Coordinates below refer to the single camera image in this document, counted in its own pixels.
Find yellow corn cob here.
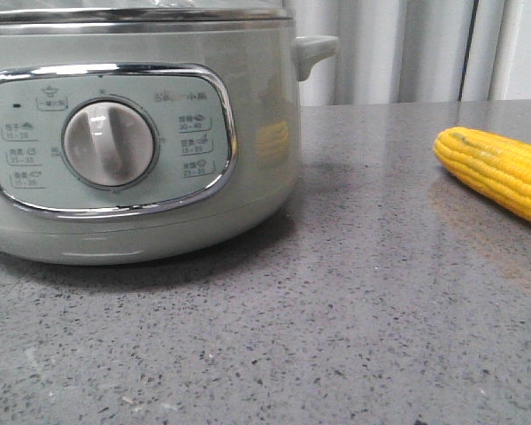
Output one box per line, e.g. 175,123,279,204
433,127,531,223

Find glass pot lid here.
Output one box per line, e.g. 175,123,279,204
0,1,294,24

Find pale green electric pot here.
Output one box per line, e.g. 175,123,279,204
0,18,339,265

